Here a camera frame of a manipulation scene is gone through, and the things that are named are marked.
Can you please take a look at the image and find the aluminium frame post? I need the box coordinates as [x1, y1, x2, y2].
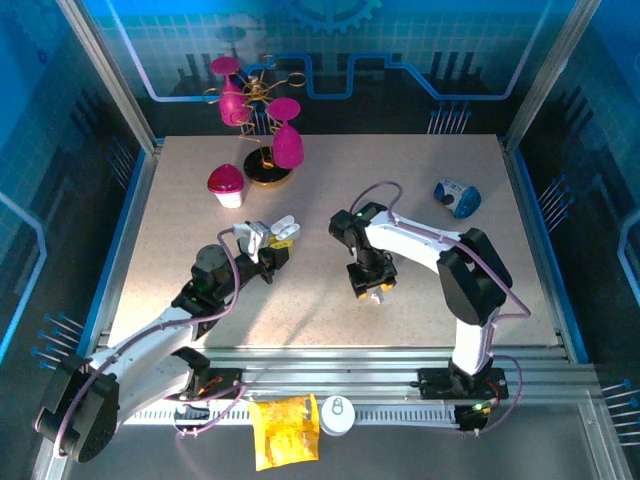
[502, 0, 602, 144]
[54, 0, 164, 151]

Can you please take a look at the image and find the blue and white yogurt cup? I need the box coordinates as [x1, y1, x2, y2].
[433, 179, 484, 221]

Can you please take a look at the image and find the white slotted cable duct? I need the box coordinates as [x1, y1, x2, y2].
[119, 403, 462, 427]

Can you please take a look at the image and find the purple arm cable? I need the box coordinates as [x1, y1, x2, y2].
[349, 180, 532, 439]
[33, 227, 250, 459]

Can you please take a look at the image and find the yellow snack bag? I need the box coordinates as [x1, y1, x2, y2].
[248, 392, 321, 472]

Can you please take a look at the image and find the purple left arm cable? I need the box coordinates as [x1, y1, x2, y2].
[33, 227, 250, 459]

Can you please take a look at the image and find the gold wire glass rack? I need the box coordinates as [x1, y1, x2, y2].
[202, 53, 307, 189]

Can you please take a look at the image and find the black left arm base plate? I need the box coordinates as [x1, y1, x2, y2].
[169, 367, 247, 401]

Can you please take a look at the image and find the aluminium side rail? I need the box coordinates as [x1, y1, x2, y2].
[499, 137, 589, 364]
[84, 142, 164, 364]

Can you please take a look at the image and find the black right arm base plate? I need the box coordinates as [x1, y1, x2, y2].
[417, 367, 510, 401]

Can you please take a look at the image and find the white round lid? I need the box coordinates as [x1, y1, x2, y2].
[318, 394, 357, 438]

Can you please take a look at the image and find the pink-lidded white cup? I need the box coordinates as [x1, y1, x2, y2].
[207, 163, 245, 210]

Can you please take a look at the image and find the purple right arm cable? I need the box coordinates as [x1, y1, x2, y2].
[349, 180, 532, 439]

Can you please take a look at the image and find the pink wine glass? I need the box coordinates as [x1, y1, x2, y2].
[209, 55, 250, 128]
[264, 96, 306, 171]

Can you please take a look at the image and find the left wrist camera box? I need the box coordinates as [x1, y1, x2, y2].
[232, 220, 274, 265]

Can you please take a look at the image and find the small controller board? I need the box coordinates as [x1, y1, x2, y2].
[455, 399, 497, 434]
[172, 399, 211, 439]

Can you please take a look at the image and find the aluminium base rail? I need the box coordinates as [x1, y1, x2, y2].
[64, 347, 599, 401]

